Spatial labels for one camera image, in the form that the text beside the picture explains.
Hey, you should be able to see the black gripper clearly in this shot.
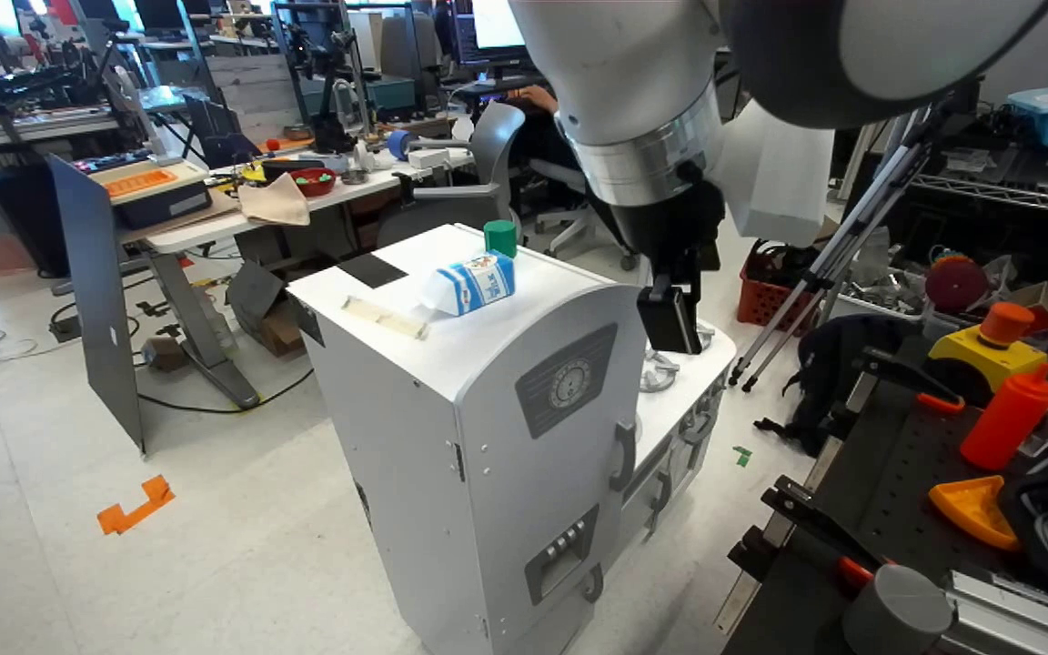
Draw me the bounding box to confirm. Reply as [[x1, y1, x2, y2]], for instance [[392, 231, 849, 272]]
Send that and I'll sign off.
[[609, 162, 728, 357]]

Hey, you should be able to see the white cupboard door grey emblem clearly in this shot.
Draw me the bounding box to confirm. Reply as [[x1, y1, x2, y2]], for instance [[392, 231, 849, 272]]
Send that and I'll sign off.
[[457, 285, 651, 655]]

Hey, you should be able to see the red basket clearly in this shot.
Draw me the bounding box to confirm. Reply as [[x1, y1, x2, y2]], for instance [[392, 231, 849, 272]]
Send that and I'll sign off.
[[736, 236, 821, 329]]

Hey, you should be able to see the black backpack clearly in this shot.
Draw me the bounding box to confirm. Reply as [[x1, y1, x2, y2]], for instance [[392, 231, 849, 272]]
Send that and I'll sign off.
[[776, 314, 916, 460]]

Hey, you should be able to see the green cup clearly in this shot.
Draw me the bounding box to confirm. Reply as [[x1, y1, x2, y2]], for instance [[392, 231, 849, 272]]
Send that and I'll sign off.
[[480, 217, 522, 262]]

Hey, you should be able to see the grey metal tripod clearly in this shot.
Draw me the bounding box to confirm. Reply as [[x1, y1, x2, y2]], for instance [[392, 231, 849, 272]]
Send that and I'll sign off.
[[719, 101, 991, 393]]

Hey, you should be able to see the blue white milk carton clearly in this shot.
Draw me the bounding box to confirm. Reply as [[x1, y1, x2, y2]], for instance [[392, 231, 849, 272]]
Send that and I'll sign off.
[[420, 250, 522, 325]]

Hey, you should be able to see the seated person dark shirt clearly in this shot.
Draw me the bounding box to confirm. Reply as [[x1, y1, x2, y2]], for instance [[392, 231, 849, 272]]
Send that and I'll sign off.
[[501, 85, 609, 227]]

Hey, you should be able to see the grey office chair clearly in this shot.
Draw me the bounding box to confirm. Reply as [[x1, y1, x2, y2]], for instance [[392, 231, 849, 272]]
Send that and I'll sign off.
[[406, 97, 530, 236]]

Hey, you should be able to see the cream flat strip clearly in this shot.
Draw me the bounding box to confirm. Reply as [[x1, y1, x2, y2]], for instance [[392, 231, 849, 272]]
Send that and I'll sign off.
[[337, 293, 432, 342]]

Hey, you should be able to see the dark red ball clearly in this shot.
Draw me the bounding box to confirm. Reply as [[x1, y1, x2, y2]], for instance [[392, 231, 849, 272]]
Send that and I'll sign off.
[[922, 250, 994, 320]]

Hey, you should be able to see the white toy kitchen cabinet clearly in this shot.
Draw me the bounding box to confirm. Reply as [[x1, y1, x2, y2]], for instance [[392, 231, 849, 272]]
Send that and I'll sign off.
[[284, 217, 742, 655]]

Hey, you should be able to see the black square patch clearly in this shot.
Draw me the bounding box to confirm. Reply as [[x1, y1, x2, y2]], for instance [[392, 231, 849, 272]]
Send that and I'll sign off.
[[336, 250, 412, 293]]

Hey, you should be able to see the yellow emergency stop button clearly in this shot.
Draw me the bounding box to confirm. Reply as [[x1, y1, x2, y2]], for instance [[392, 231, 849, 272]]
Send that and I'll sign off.
[[926, 300, 1048, 393]]

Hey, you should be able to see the computer monitor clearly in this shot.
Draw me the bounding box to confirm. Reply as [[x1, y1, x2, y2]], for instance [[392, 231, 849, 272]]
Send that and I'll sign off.
[[467, 0, 527, 55]]

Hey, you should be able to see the orange cylinder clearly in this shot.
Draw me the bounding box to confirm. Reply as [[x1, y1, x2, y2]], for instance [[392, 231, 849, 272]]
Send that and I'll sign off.
[[958, 369, 1048, 475]]

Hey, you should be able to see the orange wedge piece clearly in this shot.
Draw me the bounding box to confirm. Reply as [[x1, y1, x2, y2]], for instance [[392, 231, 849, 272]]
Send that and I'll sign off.
[[926, 475, 1023, 558]]

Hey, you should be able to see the grey cylinder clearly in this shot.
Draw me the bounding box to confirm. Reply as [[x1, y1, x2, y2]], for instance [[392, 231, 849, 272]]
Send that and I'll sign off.
[[841, 561, 955, 655]]

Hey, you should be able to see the red bowl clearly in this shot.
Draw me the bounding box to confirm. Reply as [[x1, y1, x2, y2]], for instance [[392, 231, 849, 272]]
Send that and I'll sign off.
[[284, 162, 341, 202]]

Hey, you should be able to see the beige crumpled paper bag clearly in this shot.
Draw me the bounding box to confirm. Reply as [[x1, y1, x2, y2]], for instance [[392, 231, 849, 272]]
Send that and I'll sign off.
[[232, 168, 313, 231]]

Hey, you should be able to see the white work desk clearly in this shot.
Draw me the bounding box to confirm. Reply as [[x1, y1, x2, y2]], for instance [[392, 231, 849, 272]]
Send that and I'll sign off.
[[120, 143, 480, 413]]

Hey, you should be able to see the black box orange top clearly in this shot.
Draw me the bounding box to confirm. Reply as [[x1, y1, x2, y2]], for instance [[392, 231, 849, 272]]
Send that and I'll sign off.
[[89, 156, 216, 233]]

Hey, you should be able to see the orange floor tape mark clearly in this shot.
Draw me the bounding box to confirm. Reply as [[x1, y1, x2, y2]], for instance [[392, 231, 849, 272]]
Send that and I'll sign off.
[[95, 475, 177, 538]]

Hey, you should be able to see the grey standing panel board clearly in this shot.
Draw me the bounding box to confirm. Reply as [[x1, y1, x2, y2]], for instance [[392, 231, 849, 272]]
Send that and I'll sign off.
[[49, 156, 148, 454]]

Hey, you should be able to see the grey door handle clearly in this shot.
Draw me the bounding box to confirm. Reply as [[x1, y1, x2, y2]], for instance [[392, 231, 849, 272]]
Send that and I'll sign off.
[[609, 419, 639, 494]]

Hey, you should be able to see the aluminium rail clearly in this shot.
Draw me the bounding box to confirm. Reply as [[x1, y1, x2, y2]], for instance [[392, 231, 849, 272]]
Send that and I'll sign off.
[[945, 567, 1048, 655]]

